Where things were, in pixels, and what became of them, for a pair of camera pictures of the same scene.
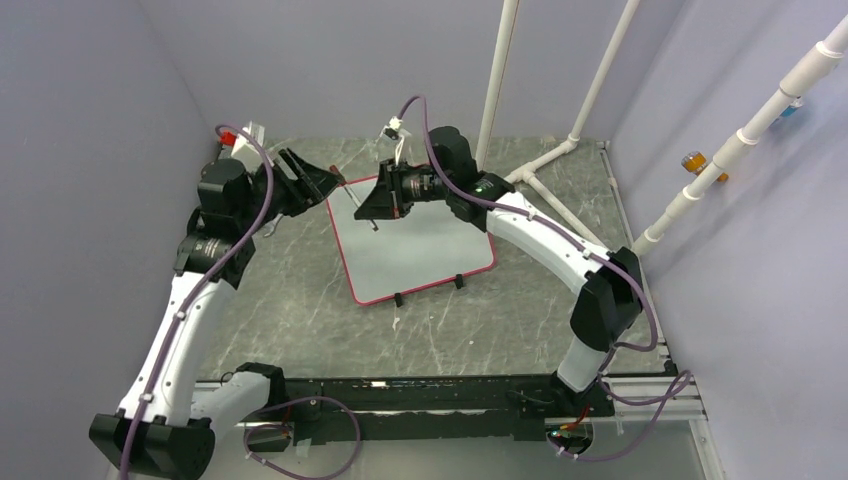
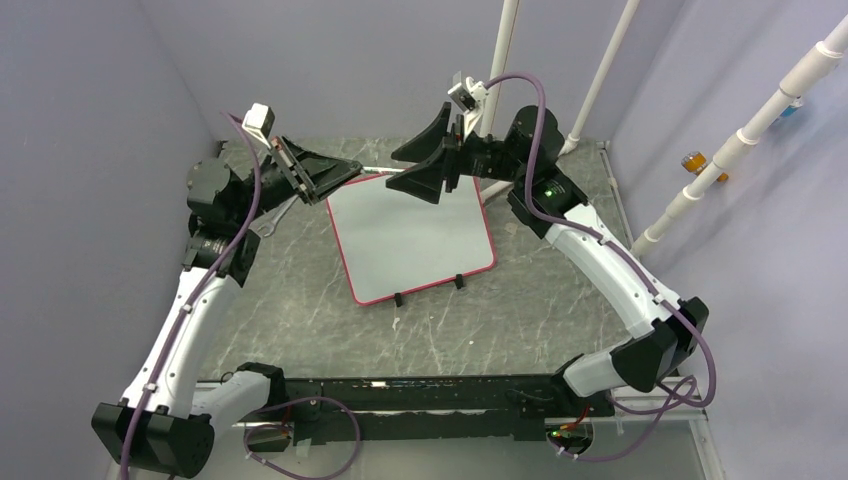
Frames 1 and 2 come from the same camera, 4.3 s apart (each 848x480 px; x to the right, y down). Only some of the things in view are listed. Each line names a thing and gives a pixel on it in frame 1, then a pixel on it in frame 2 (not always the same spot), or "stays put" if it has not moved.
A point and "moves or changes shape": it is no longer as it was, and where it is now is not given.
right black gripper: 387,195 → 425,180
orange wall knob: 696,162 stays put
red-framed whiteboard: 429,246 stays put
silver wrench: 272,224 stays put
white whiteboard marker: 354,198 moves or changes shape
